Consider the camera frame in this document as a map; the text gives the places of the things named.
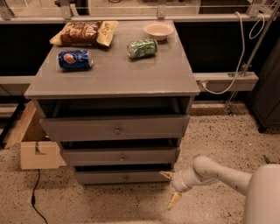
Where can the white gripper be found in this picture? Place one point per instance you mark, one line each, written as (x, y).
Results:
(177, 182)

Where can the grey drawer cabinet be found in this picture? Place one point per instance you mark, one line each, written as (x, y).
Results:
(162, 85)

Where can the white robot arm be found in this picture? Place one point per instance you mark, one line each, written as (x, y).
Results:
(261, 188)

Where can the metal pole stand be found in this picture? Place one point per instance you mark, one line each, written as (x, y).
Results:
(267, 18)

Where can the grey drawer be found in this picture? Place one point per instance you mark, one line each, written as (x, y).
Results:
(119, 177)
(123, 156)
(115, 128)

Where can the brown yellow chip bag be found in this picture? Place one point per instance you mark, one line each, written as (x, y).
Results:
(93, 33)

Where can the grey bottom drawer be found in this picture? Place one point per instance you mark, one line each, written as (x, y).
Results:
(119, 177)

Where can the dark grey cabinet right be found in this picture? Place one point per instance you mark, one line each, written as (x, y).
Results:
(264, 100)

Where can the blue pepsi can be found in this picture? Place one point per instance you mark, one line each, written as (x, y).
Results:
(75, 59)

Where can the grey wall rail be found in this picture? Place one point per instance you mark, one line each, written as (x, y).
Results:
(224, 82)

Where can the black tool on floor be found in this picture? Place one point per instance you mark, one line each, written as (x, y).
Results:
(266, 160)

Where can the green soda can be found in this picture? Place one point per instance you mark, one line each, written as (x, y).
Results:
(142, 48)

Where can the grey top drawer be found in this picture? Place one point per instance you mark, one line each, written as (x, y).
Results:
(115, 128)

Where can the grey middle drawer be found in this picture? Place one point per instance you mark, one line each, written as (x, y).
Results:
(123, 156)

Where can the white bowl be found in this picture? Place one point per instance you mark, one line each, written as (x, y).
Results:
(158, 30)

